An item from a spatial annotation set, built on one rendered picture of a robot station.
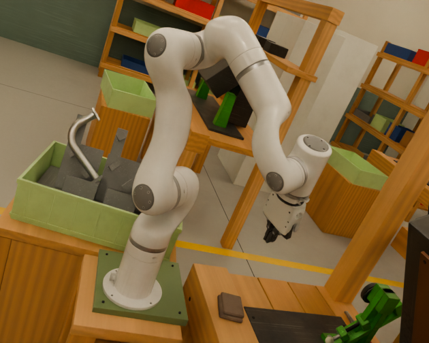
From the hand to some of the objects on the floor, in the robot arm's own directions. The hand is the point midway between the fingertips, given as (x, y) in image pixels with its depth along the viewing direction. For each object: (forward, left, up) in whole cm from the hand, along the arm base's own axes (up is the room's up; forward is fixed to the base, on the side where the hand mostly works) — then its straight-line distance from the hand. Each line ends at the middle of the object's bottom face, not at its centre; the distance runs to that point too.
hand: (271, 235), depth 115 cm
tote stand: (-48, +66, -123) cm, 148 cm away
